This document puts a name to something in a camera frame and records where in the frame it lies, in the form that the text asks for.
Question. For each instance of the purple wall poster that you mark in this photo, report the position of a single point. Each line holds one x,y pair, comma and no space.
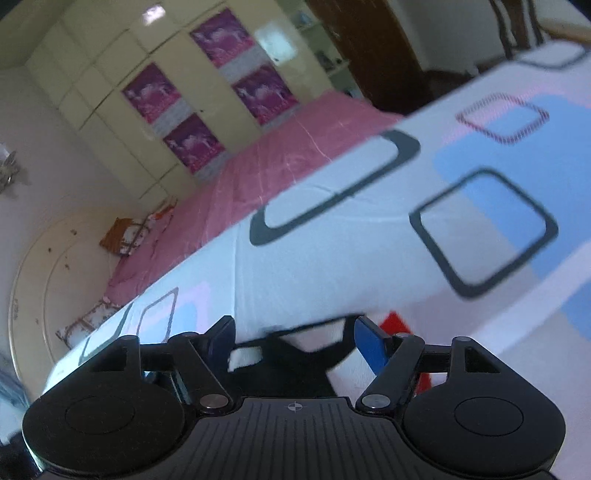
152,92
194,143
263,92
221,37

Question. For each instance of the pink bed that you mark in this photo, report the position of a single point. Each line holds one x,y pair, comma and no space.
258,184

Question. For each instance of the wooden chair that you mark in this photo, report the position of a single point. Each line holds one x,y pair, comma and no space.
508,23

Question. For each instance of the white patterned pillow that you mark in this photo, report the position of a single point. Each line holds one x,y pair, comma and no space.
138,235

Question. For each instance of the cream wardrobe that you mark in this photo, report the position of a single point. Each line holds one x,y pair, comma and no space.
92,55

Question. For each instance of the floral pillow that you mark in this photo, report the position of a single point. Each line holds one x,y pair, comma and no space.
87,321

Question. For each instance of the brown wooden door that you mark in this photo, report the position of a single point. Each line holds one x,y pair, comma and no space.
378,55

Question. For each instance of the orange pillow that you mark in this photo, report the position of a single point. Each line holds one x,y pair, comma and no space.
117,233

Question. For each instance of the striped knit sweater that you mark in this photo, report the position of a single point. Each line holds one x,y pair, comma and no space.
300,364

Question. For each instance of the glass wall lamp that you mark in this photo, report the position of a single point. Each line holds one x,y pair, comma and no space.
8,170

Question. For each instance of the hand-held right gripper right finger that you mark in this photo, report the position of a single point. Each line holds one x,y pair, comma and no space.
369,341

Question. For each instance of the cream corner shelf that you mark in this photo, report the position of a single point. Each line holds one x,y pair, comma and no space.
323,46

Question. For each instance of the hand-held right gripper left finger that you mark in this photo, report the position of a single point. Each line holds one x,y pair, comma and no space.
221,339

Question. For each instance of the wooden bed frame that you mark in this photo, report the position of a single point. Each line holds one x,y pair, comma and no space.
572,28

